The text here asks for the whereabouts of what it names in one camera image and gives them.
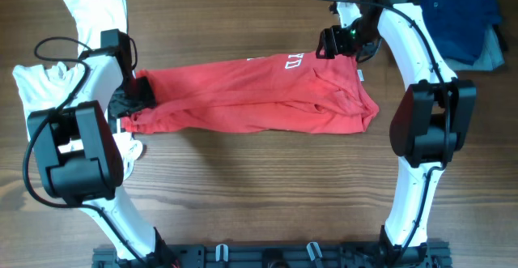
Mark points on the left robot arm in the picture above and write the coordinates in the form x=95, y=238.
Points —
x=72, y=160

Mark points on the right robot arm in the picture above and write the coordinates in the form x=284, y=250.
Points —
x=429, y=126

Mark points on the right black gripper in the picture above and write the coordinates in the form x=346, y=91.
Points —
x=333, y=44

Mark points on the folded light grey garment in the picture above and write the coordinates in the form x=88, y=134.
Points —
x=491, y=56

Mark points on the folded navy blue shirt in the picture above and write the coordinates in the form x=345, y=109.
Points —
x=458, y=27

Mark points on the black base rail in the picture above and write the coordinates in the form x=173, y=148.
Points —
x=267, y=256

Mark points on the white t-shirt black logo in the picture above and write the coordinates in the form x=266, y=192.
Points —
x=42, y=88

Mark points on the red t-shirt white print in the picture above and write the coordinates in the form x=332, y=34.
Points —
x=296, y=92

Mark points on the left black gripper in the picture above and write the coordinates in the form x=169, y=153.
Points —
x=146, y=99

